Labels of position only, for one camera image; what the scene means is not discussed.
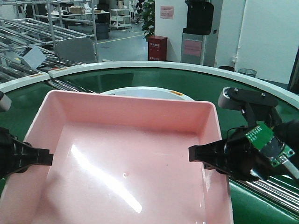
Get white shelf cart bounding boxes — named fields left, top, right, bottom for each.
left=109, top=8, right=132, bottom=29

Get white outer conveyor guard rail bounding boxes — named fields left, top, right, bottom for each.
left=0, top=61, right=299, bottom=108

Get white inner conveyor ring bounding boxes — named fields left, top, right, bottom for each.
left=99, top=86, right=196, bottom=101

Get red fire extinguisher cabinet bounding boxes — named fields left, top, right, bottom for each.
left=148, top=35, right=168, bottom=61

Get grey control box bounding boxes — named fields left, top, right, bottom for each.
left=19, top=46, right=46, bottom=69

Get pink plastic bin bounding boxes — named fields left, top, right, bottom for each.
left=0, top=91, right=233, bottom=224

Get wire mesh waste basket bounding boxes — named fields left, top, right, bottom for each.
left=238, top=68, right=257, bottom=77

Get green potted plant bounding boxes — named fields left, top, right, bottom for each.
left=141, top=0, right=155, bottom=41

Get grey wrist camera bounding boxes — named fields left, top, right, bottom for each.
left=0, top=91, right=12, bottom=112
left=218, top=87, right=278, bottom=111

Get black and silver kiosk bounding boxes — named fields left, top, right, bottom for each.
left=181, top=0, right=214, bottom=65

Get steel conveyor transition rollers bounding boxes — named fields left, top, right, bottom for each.
left=235, top=175, right=299, bottom=215

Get green curved conveyor belt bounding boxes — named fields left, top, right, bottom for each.
left=0, top=68, right=299, bottom=224

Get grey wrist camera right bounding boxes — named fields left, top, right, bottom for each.
left=218, top=87, right=278, bottom=111

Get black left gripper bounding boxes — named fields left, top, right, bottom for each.
left=0, top=127, right=54, bottom=179

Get pink wall notice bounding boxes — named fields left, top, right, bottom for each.
left=160, top=6, right=174, bottom=19

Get steel roller conveyor rack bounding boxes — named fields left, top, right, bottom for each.
left=0, top=0, right=99, bottom=84

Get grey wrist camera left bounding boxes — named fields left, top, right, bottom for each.
left=0, top=91, right=12, bottom=112

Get green circuit board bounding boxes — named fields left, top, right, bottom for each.
left=245, top=123, right=297, bottom=170

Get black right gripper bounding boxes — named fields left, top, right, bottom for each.
left=188, top=119, right=299, bottom=182

